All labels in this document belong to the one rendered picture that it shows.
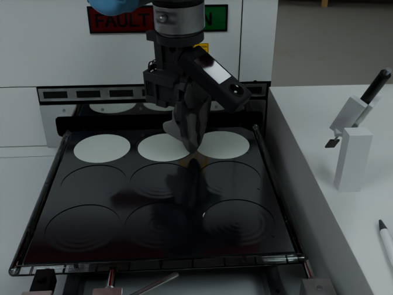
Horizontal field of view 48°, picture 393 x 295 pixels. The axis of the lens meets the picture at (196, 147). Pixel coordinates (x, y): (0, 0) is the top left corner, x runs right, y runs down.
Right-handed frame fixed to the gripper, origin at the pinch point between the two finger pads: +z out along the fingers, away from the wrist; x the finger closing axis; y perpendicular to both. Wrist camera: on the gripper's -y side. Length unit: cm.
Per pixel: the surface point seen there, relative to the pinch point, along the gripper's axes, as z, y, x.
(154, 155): 1.7, 6.6, 3.6
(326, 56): 108, 72, -320
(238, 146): 2.4, -4.3, -7.3
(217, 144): 2.3, -0.8, -5.8
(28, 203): 8.8, 23.7, 18.8
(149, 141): 1.9, 10.3, 0.0
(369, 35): 112, 56, -403
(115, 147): 1.6, 14.1, 5.1
